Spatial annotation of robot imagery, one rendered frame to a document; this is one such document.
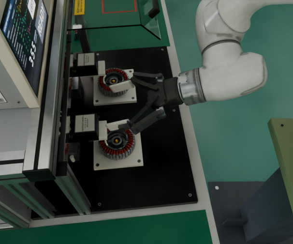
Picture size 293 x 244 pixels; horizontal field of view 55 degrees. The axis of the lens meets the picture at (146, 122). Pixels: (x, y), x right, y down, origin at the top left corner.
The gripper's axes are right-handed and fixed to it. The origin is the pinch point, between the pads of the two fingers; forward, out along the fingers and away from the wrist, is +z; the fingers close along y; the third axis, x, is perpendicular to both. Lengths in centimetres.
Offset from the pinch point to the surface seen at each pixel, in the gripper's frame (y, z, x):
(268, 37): -138, -67, 125
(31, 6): -1.9, 0.5, -33.9
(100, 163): 12.0, 8.6, 10.2
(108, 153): 10.3, 5.0, 8.1
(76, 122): 6.3, 8.4, -4.7
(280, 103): -70, -60, 122
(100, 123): 4.0, 4.4, 1.3
